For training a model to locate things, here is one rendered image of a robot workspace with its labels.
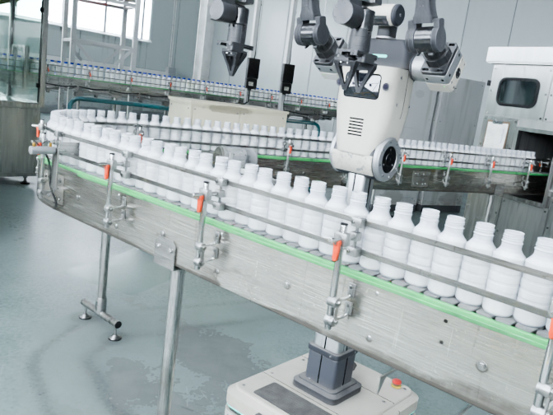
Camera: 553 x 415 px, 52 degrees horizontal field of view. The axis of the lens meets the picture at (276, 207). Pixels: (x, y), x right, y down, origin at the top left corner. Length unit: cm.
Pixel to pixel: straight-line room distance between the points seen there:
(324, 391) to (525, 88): 362
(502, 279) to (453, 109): 714
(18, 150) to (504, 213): 494
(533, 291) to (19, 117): 604
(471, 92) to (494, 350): 741
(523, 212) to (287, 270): 390
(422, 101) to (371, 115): 586
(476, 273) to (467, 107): 732
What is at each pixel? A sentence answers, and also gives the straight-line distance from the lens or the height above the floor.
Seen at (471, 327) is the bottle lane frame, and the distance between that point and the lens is 119.
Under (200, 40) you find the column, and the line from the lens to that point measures 1251.
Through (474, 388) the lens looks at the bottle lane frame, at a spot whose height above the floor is 85.
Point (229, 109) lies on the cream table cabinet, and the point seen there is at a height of 113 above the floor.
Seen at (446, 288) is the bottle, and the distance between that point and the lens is 122.
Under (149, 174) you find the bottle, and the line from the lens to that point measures 184.
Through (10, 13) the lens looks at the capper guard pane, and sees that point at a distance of 665.
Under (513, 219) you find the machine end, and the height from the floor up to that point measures 58.
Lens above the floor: 137
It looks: 11 degrees down
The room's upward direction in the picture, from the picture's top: 8 degrees clockwise
